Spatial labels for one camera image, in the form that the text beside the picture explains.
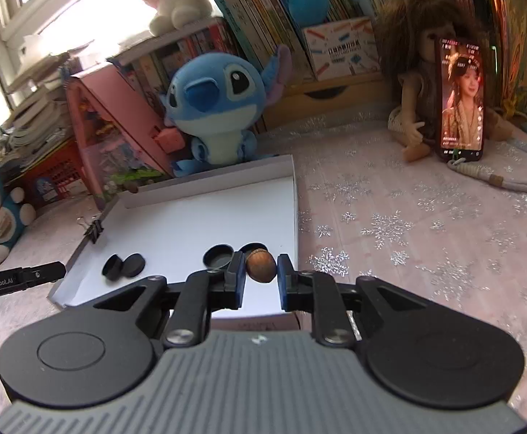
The wooden drawer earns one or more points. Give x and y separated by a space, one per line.
327 99

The row of shelved books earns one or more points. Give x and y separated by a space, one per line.
254 18

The brown-haired doll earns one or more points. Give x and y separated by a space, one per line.
417 45

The small black disc lid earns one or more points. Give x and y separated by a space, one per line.
135 265

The printed white cardboard box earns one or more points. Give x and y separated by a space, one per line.
340 49

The small black binder clip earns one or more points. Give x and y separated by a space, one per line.
94 231

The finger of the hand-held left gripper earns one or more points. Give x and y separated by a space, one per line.
44 273

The stack of books and papers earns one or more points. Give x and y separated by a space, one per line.
42 108

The pink snowflake tablecloth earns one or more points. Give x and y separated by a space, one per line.
403 235

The brown nut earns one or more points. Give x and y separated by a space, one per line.
260 266

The large black round container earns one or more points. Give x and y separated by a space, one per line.
218 257

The red plastic crate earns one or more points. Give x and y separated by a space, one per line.
51 181

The white cardboard box lid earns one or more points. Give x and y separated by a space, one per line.
200 217

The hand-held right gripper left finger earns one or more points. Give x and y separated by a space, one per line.
236 280

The black smartphone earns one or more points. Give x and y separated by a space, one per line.
462 99

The blue alien plush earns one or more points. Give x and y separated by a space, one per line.
218 108

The large black round lid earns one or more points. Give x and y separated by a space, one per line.
252 248

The blue pompom ball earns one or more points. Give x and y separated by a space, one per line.
308 3

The pink triangular dollhouse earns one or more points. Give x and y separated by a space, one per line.
114 135

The row of colourful thin books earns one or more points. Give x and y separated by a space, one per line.
512 40

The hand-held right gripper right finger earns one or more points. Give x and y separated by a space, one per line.
284 280

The small black round container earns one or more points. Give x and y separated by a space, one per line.
112 267

